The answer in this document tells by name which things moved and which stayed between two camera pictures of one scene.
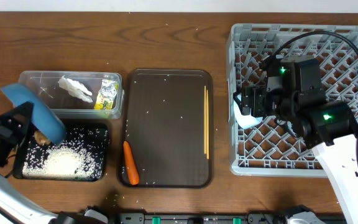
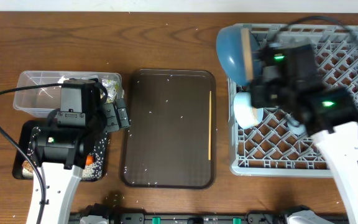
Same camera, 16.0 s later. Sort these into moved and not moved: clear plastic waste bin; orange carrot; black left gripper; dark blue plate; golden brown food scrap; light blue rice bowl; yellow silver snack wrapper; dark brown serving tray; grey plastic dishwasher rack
Moved: black left gripper; dark blue plate; orange carrot; golden brown food scrap
Not moved: light blue rice bowl; grey plastic dishwasher rack; dark brown serving tray; clear plastic waste bin; yellow silver snack wrapper
